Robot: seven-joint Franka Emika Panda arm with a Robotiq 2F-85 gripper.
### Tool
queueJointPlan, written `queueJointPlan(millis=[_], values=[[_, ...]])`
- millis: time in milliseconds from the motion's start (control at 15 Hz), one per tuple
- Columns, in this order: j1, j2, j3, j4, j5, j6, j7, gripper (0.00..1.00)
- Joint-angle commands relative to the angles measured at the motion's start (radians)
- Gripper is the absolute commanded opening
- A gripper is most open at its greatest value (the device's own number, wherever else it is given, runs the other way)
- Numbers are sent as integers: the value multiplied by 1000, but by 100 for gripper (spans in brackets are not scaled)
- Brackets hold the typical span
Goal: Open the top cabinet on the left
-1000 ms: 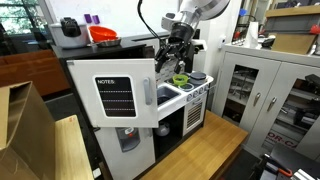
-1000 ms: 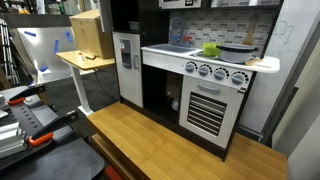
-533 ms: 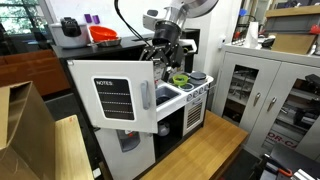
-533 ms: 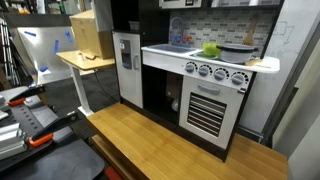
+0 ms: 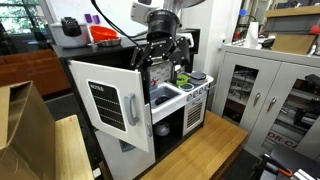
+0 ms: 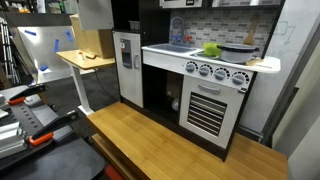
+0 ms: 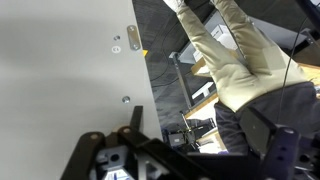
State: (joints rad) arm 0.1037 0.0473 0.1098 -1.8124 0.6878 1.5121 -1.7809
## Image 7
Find person in beige trousers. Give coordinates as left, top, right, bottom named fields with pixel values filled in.
left=163, top=0, right=320, bottom=156

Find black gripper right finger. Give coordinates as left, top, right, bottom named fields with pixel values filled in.
left=239, top=107, right=301, bottom=180

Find white door with notes chalkboard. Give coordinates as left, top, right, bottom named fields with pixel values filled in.
left=0, top=0, right=164, bottom=180

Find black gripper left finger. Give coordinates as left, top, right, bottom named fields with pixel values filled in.
left=61, top=105, right=208, bottom=180

